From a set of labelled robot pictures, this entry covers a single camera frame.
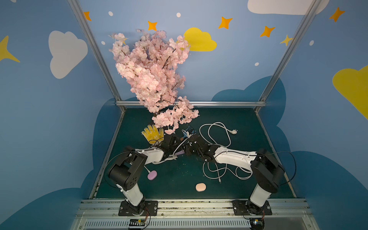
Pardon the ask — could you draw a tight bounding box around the white usb cable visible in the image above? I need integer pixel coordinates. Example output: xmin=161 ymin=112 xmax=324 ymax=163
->
xmin=143 ymin=137 xmax=187 ymax=173

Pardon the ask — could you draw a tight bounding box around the purple earbud case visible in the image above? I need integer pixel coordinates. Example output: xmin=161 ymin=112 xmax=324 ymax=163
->
xmin=147 ymin=171 xmax=158 ymax=181

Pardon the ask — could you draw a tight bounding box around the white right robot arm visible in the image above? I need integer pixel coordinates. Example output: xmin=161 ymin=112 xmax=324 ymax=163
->
xmin=184 ymin=135 xmax=285 ymax=209

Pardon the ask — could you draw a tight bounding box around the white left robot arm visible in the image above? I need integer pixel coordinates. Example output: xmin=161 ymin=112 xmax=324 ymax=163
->
xmin=107 ymin=134 xmax=183 ymax=208

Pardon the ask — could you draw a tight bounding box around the purple power strip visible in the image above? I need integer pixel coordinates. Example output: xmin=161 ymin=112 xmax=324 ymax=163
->
xmin=175 ymin=150 xmax=185 ymax=156

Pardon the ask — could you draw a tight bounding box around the yellow white work glove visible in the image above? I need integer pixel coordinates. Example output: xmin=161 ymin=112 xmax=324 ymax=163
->
xmin=141 ymin=125 xmax=164 ymax=146

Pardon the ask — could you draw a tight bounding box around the pink earbud case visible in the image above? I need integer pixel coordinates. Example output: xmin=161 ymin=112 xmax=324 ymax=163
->
xmin=195 ymin=183 xmax=207 ymax=192

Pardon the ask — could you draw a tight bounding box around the pink cherry blossom tree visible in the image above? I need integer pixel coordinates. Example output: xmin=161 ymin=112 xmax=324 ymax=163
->
xmin=110 ymin=31 xmax=199 ymax=135

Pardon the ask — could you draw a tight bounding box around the white power strip cord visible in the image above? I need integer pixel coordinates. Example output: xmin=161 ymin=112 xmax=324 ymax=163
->
xmin=199 ymin=122 xmax=254 ymax=181

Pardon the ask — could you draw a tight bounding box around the aluminium frame back rail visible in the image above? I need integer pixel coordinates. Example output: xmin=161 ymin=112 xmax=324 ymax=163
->
xmin=116 ymin=100 xmax=267 ymax=108

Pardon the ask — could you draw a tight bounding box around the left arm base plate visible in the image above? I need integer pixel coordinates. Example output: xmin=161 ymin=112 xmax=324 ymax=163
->
xmin=118 ymin=200 xmax=158 ymax=217

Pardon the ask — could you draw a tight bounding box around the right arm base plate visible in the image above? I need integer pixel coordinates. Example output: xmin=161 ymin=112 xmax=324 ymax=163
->
xmin=232 ymin=199 xmax=273 ymax=216

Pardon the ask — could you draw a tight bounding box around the aluminium frame post right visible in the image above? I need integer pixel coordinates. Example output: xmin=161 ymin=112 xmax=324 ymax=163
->
xmin=255 ymin=0 xmax=323 ymax=114

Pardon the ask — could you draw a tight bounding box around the aluminium frame post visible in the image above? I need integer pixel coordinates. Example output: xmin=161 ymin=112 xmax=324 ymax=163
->
xmin=68 ymin=0 xmax=126 ymax=113
xmin=255 ymin=0 xmax=323 ymax=114

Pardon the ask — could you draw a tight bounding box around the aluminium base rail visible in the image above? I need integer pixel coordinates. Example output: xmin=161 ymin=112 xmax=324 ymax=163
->
xmin=71 ymin=198 xmax=319 ymax=230

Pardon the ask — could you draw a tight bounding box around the aluminium frame post left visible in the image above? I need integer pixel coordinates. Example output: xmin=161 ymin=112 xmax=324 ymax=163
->
xmin=68 ymin=0 xmax=126 ymax=113

